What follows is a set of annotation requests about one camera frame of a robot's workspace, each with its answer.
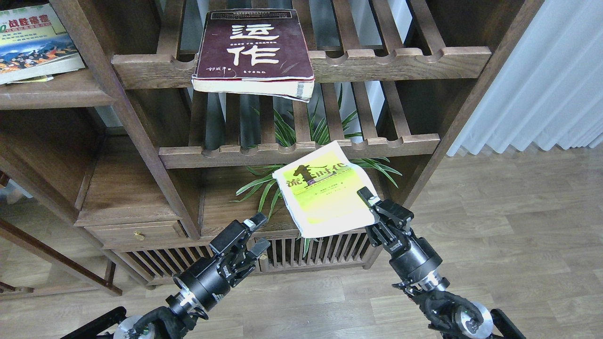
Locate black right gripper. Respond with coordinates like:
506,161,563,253
357,187,449,292

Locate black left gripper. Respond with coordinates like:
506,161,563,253
167,212,270,316

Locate yellow cover book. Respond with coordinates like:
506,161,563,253
273,141,377,238

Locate maroon book white characters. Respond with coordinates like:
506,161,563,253
192,8,315,103

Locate colourful small paperback book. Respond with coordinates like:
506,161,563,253
0,2,85,84

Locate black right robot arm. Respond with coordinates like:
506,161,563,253
358,187,524,339

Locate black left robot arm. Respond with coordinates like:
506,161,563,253
66,213,270,339

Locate brass drawer knob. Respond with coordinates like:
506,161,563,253
133,231,145,241

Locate dark wooden bookshelf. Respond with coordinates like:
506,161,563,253
1,0,543,288

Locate white curtain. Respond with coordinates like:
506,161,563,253
447,0,603,156

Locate wooden side table frame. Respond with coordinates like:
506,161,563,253
0,172,123,300

